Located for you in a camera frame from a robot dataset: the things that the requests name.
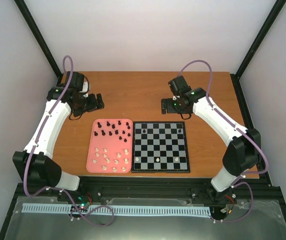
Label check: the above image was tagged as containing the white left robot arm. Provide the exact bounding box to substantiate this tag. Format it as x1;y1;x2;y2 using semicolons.
13;71;104;202

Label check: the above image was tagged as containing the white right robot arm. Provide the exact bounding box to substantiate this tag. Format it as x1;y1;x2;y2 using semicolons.
168;76;260;199

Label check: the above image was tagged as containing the black white chessboard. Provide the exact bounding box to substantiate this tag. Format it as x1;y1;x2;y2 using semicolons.
131;121;190;173

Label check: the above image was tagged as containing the pink plastic tray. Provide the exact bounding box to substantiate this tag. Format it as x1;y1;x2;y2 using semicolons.
86;118;134;174

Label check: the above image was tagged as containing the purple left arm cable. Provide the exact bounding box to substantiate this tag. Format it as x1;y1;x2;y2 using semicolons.
23;55;114;227

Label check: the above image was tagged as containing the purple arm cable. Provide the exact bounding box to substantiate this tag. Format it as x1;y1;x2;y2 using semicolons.
23;55;114;227
177;59;269;223

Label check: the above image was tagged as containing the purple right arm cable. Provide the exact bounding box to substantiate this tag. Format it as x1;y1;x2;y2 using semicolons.
177;59;269;223

